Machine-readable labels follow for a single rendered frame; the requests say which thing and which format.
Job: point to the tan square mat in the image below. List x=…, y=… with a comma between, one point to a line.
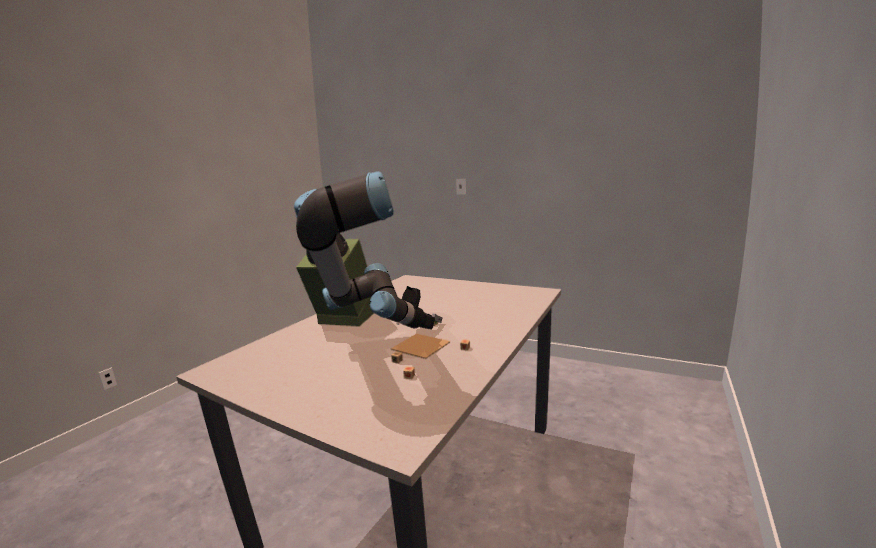
x=420, y=346

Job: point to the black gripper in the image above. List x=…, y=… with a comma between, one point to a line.
x=416, y=317

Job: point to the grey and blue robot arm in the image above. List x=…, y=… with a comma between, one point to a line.
x=355, y=202

